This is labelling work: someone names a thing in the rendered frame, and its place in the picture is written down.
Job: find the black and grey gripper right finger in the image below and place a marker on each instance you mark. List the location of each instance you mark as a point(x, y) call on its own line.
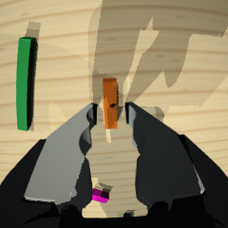
point(173, 169)

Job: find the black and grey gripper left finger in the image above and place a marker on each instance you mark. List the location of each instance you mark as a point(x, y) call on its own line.
point(53, 173)

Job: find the magenta block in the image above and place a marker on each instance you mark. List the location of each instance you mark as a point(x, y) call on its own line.
point(100, 196)

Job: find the green rod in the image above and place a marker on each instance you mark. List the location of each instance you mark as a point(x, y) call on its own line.
point(23, 81)

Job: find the orange rod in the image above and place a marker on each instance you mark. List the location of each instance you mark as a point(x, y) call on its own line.
point(110, 102)

